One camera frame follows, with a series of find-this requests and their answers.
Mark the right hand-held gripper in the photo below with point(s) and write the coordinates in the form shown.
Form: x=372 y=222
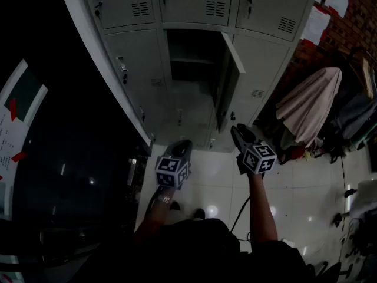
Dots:
x=256 y=159

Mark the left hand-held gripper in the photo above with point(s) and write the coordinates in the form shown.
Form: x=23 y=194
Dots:
x=172 y=169

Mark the grey metal locker door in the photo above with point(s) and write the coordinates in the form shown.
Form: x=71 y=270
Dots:
x=232 y=69

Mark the grey metal locker cabinet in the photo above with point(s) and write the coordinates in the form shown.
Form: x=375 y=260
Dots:
x=138 y=49

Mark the person's left forearm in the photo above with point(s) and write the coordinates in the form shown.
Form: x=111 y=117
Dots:
x=156 y=217

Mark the person's right forearm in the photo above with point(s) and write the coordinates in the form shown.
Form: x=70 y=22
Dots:
x=262 y=211

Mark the person's left black shoe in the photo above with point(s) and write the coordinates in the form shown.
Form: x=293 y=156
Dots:
x=175 y=206

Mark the person's black shoe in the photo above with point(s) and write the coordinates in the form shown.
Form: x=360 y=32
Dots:
x=175 y=206
x=199 y=214

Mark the pile of red green items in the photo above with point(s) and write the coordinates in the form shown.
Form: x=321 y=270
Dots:
x=294 y=150

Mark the person's right black shoe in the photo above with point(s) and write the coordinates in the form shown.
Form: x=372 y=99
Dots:
x=199 y=214

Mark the pink draped cloth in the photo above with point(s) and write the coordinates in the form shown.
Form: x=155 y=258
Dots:
x=312 y=105

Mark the person's black clothing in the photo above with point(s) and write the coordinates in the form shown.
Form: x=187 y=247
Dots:
x=200 y=255

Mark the black chair base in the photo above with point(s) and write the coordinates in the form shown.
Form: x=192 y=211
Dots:
x=332 y=271

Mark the white notice poster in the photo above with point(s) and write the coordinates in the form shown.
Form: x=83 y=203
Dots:
x=11 y=128

